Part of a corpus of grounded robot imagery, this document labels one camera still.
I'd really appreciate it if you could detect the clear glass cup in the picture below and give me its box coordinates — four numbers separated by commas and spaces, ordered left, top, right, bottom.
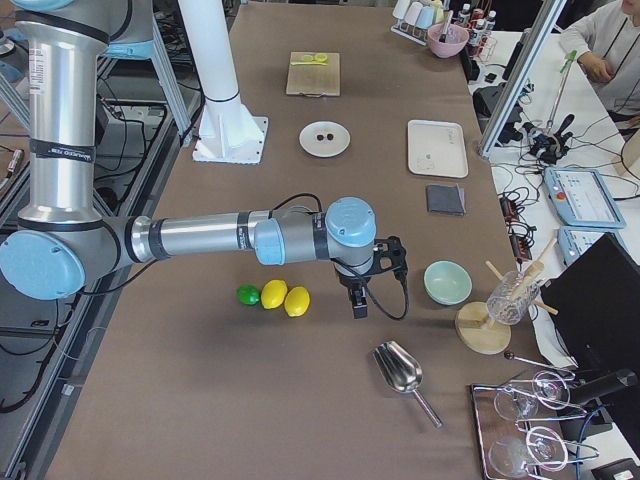
486, 271, 539, 326

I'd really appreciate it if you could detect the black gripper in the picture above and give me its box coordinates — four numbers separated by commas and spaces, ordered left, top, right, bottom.
334, 236, 406, 319

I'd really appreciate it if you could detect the wine glass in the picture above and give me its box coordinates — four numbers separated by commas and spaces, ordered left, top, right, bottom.
494, 370, 570, 421
489, 426, 569, 479

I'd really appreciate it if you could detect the grey folded cloth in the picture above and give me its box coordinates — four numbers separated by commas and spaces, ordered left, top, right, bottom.
426, 184, 466, 216

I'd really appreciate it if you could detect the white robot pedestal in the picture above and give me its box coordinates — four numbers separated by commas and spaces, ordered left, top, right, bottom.
179, 0, 268, 165

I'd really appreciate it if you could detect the wooden cutting board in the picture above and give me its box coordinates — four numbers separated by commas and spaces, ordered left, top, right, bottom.
286, 51, 341, 97

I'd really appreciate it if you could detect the blue teach pendant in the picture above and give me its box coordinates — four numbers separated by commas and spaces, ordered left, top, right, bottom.
543, 167, 626, 229
557, 226, 626, 266

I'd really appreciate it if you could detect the pink cup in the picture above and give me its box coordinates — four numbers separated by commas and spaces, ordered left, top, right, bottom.
404, 1, 423, 26

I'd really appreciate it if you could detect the metal scoop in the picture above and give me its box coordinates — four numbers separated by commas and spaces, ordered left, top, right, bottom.
373, 341, 443, 428

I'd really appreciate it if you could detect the green lime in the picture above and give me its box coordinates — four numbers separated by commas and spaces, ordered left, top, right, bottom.
236, 284, 261, 306

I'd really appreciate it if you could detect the white wire cup rack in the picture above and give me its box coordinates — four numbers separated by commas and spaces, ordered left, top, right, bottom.
390, 17, 427, 45

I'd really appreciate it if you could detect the mint green bowl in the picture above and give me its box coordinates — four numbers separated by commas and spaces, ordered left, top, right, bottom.
423, 260, 472, 306

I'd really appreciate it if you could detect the cream rabbit tray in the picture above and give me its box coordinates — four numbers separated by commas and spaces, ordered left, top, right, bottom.
407, 119, 468, 178

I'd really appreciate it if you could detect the white cup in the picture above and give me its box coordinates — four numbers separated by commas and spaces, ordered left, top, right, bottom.
392, 0, 411, 20

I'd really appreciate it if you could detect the white round plate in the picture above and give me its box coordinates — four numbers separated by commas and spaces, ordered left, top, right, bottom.
299, 121, 351, 158

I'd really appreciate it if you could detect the yellow lemon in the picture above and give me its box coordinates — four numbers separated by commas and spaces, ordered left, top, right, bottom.
284, 286, 311, 317
260, 279, 288, 309

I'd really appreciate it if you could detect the pink mixing bowl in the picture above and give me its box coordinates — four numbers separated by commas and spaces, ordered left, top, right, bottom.
427, 23, 469, 58

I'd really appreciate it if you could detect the metal glass rack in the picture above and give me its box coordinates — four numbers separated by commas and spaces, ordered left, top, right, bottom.
469, 370, 599, 479

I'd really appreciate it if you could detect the person in white shirt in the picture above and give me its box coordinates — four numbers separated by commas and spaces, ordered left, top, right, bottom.
560, 1, 639, 138

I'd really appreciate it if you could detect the black laptop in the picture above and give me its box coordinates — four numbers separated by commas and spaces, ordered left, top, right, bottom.
541, 233, 639, 372

